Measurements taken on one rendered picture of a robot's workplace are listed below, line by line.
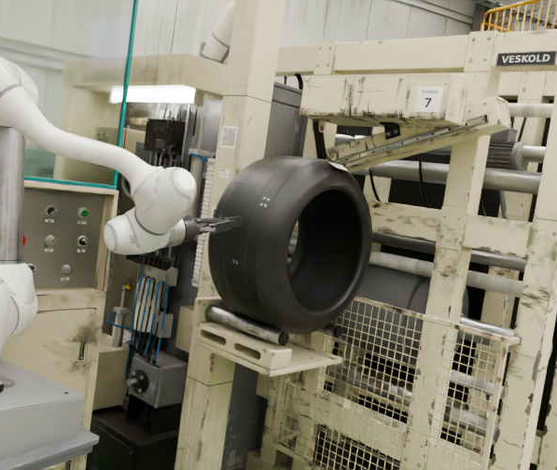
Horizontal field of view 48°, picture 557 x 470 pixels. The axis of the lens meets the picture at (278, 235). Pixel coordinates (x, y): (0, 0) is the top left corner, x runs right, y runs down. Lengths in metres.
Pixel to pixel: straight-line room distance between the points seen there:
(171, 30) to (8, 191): 9.99
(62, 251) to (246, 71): 0.89
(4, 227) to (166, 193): 0.56
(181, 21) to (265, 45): 9.55
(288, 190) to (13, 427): 0.95
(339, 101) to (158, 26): 9.51
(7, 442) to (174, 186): 0.71
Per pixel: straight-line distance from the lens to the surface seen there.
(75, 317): 2.28
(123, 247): 1.57
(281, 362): 1.96
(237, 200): 1.91
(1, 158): 1.85
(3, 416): 1.60
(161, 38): 11.63
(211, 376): 2.29
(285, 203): 1.83
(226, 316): 2.09
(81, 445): 1.73
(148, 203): 1.48
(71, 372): 2.35
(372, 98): 2.18
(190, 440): 2.42
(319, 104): 2.31
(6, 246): 1.85
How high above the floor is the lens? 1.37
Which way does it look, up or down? 5 degrees down
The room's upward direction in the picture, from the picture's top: 8 degrees clockwise
